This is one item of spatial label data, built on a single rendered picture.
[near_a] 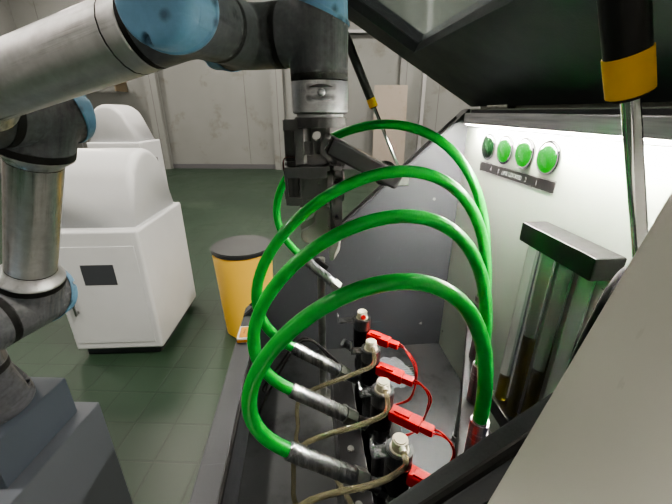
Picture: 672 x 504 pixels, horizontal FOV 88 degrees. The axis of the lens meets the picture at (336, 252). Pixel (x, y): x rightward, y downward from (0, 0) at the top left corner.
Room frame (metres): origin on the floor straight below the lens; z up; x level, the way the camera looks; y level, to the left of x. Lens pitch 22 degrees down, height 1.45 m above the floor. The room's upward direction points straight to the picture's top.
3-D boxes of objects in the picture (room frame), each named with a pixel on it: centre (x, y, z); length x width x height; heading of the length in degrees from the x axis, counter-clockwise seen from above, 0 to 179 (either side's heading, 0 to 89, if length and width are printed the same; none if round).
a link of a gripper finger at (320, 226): (0.49, 0.02, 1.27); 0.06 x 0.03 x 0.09; 95
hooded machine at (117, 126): (5.42, 3.13, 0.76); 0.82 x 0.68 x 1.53; 87
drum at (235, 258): (2.13, 0.62, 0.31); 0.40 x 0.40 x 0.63
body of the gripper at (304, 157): (0.51, 0.03, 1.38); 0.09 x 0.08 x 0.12; 95
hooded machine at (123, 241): (2.11, 1.37, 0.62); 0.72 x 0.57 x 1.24; 179
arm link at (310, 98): (0.51, 0.02, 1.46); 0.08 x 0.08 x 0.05
